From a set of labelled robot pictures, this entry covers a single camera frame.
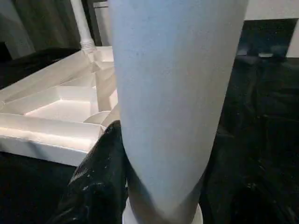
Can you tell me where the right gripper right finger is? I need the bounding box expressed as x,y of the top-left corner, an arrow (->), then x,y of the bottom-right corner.
199,132 -> 299,224

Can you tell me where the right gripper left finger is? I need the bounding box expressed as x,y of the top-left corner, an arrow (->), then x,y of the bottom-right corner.
55,120 -> 128,224

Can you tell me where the white plastic table top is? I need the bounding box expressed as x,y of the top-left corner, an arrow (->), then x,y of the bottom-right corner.
0,45 -> 121,167

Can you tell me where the white plastic table leg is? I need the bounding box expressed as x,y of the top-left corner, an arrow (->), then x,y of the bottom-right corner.
108,0 -> 249,224
69,0 -> 96,54

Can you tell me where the black mat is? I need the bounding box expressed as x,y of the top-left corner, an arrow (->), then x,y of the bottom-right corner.
0,46 -> 299,224

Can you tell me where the grey curtain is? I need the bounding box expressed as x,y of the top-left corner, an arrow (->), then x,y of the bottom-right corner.
0,0 -> 83,59

